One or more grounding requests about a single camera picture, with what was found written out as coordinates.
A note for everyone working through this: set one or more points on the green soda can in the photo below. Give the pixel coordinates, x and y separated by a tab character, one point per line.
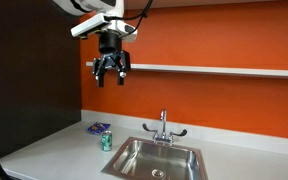
106	141

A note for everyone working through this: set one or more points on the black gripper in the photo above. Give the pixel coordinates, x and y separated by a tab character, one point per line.
112	56

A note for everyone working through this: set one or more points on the stainless steel sink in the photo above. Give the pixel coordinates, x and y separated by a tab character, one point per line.
140	159

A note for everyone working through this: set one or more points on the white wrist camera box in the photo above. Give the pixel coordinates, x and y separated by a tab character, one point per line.
90	26

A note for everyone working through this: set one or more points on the white wall shelf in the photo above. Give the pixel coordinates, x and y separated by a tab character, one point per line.
211	70

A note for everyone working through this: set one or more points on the dark wood cabinet panel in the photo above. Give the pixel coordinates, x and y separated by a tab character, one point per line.
40	91

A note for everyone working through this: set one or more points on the blue snack bag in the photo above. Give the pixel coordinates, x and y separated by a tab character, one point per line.
97	128

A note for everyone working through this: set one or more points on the chrome faucet with black handles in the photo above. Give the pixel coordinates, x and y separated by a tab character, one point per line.
164	136

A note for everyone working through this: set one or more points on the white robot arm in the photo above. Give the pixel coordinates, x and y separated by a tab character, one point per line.
109	24

